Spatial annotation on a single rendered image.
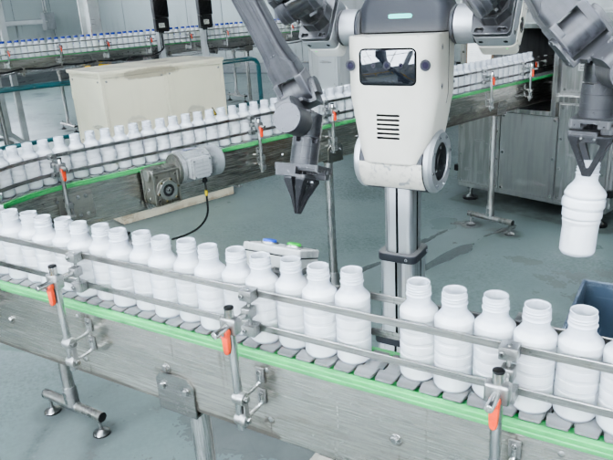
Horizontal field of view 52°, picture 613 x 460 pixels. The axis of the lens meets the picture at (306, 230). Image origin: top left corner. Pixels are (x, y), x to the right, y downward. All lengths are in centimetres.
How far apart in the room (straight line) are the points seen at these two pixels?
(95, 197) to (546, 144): 322
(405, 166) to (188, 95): 391
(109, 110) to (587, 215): 424
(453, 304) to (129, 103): 433
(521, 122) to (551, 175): 43
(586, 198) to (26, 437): 235
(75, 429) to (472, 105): 284
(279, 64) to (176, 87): 402
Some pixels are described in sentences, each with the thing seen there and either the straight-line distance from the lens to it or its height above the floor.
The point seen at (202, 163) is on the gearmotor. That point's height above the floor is 100.
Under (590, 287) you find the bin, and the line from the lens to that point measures 159.
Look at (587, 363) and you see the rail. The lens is 94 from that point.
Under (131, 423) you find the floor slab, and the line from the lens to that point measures 281.
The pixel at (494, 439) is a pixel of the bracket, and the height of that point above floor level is 100.
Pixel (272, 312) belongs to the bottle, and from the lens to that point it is 115.
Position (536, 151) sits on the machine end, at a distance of 482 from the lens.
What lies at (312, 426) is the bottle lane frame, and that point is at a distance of 118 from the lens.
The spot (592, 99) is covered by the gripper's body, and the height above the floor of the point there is 141.
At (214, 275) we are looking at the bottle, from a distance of 119.
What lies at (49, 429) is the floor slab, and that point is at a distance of 292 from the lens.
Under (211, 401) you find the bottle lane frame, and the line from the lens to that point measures 130.
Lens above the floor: 158
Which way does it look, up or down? 20 degrees down
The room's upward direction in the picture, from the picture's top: 4 degrees counter-clockwise
